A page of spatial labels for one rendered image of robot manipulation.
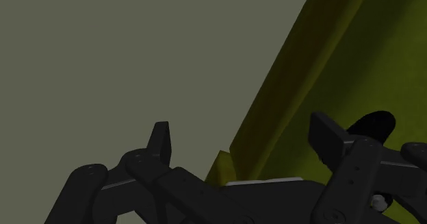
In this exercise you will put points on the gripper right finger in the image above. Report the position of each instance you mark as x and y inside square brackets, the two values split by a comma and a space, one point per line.
[353, 170]

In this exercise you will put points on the yellow-green sofa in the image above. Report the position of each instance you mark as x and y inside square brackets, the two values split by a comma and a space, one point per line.
[367, 66]

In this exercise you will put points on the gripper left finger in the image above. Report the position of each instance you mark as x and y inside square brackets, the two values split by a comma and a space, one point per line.
[146, 180]

